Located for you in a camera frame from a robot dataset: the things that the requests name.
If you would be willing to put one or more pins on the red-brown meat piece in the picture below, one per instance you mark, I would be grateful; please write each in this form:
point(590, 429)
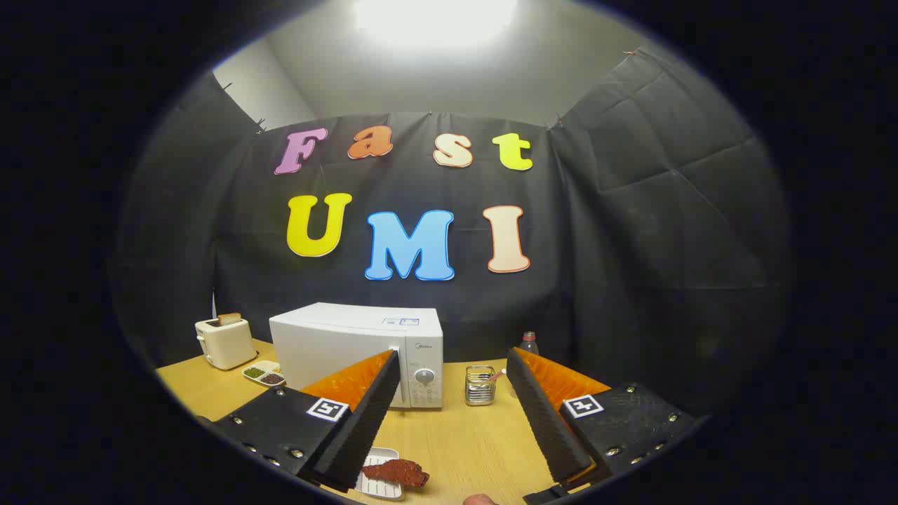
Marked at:
point(400, 471)

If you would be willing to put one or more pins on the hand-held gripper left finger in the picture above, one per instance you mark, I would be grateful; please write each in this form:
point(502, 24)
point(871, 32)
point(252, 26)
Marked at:
point(365, 428)

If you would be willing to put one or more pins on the bread slice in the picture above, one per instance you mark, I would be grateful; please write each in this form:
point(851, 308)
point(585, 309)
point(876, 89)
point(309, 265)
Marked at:
point(229, 320)

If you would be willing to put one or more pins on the bright ceiling light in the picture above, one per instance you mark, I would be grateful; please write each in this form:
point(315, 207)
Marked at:
point(435, 21)

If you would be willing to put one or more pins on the white divided bean dish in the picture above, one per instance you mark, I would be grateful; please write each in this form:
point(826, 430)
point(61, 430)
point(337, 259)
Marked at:
point(263, 375)

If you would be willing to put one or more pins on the small white ribbed plate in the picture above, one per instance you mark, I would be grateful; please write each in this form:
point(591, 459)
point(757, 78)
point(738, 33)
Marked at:
point(382, 454)

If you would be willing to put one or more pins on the clear plastic water bottle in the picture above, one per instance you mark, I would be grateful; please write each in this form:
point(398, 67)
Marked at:
point(528, 345)

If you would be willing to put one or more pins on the black backdrop cloth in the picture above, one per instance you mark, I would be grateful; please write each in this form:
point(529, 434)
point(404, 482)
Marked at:
point(631, 245)

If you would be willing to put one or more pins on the white toaster oven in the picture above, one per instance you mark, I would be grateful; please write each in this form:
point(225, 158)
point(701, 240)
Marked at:
point(330, 344)

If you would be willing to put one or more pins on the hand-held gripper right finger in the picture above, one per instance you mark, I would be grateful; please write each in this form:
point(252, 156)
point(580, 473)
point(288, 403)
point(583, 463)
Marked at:
point(547, 428)

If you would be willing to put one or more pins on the pink striped straw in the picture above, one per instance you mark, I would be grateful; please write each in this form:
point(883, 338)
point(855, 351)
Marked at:
point(494, 376)

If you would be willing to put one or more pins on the cream toaster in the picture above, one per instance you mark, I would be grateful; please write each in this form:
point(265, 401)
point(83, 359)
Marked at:
point(228, 344)

